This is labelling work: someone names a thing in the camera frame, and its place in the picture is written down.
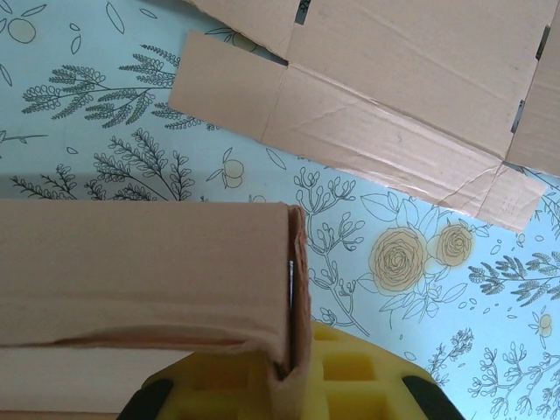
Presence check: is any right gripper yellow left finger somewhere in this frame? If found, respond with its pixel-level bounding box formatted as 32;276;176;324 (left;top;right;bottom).
120;345;275;420

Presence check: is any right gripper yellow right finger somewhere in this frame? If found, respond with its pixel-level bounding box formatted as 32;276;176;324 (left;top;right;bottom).
305;323;445;420

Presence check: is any brown cardboard mailer box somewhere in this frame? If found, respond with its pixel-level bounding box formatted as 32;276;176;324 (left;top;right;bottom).
168;0;560;233
0;199;312;420

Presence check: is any floral print table cover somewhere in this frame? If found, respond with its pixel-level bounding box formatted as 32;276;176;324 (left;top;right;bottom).
0;0;560;420

